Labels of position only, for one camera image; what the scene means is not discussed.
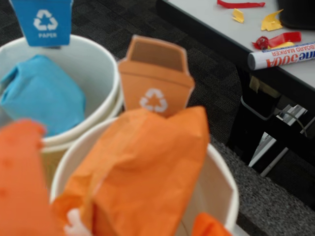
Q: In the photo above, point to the blue paper bin label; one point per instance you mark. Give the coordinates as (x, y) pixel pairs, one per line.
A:
(46, 24)

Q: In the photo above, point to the long red tape strip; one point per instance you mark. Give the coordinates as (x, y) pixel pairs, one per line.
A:
(238, 4)

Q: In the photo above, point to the crumpled red wrapper strip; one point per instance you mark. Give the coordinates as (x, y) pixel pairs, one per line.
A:
(285, 37)

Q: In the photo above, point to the large yellow paper scrap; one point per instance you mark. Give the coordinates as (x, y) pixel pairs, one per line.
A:
(270, 22)

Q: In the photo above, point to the white whiteboard marker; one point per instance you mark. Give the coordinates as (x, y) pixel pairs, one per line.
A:
(278, 57)

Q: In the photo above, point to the paper cup with blue label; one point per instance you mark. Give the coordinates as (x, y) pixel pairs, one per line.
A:
(98, 73)

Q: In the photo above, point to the small yellow paper scrap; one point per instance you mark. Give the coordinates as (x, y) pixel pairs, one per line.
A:
(238, 16)

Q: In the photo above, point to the paper cup with orange label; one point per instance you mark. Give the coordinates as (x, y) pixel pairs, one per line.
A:
(216, 186)

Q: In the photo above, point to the orange paper-wrapped packet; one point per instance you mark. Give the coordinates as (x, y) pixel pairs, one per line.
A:
(147, 172)

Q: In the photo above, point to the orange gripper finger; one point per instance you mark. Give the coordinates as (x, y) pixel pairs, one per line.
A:
(19, 184)
(209, 227)

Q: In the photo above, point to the blue paper-wrapped packet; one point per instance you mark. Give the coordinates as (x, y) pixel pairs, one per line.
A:
(41, 98)

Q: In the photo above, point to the orange bin label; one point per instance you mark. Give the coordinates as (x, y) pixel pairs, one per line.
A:
(152, 73)

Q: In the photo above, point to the black container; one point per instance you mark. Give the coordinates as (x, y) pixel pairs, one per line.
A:
(297, 14)

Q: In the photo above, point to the flat yellow paper strip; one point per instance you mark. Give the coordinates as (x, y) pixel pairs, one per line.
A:
(283, 45)

